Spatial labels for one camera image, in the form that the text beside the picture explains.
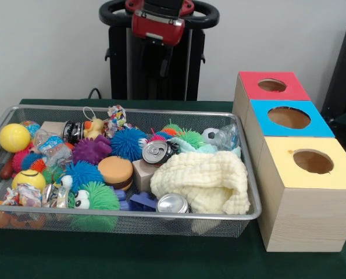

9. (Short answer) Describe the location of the cream waffle cloth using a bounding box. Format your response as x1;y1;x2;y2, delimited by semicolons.
149;152;251;215

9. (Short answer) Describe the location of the yellow smiley face ball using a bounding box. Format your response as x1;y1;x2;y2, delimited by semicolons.
11;170;47;192

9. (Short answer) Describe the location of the wooden box with three holes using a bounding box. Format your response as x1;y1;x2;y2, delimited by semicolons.
232;70;346;252

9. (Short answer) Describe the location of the green fuzzy toy with eyes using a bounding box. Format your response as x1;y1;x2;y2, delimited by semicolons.
67;181;120;210

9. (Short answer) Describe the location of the black crushed soda can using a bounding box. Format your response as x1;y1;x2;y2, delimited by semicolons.
142;140;181;165

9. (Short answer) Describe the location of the silver crushed can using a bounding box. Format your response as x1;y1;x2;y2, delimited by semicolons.
156;194;190;214

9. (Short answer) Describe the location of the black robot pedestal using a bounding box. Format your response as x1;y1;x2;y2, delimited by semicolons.
98;0;220;102

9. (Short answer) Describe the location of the blue fuzzy toy with eyes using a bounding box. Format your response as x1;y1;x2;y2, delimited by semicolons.
59;160;105;192

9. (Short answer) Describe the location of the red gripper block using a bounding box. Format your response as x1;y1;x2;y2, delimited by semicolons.
131;10;186;78

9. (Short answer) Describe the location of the plain yellow ball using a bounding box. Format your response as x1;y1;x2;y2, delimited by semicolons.
0;123;31;153

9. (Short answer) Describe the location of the shallow clear mesh bin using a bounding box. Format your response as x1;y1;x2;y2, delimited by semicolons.
0;104;263;238

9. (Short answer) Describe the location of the purple spiky ball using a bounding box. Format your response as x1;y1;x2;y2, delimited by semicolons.
72;135;113;166

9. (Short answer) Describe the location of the small black white soccer ball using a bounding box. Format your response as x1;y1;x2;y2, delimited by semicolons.
201;127;221;145

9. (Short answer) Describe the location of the toy hamburger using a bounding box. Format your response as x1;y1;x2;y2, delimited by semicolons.
98;156;134;192

